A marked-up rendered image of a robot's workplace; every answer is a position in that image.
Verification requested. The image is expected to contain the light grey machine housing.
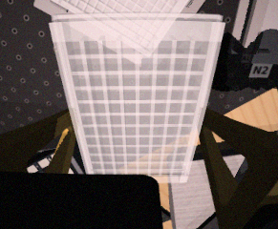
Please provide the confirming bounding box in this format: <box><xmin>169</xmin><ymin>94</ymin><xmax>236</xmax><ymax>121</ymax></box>
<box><xmin>27</xmin><ymin>134</ymin><xmax>86</xmax><ymax>174</ymax></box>

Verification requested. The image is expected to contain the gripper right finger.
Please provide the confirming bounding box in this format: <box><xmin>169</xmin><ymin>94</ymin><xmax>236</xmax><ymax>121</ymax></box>
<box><xmin>199</xmin><ymin>108</ymin><xmax>278</xmax><ymax>229</ymax></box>

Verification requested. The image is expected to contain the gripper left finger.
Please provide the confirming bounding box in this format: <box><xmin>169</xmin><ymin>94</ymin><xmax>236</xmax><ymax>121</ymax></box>
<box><xmin>0</xmin><ymin>108</ymin><xmax>76</xmax><ymax>174</ymax></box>

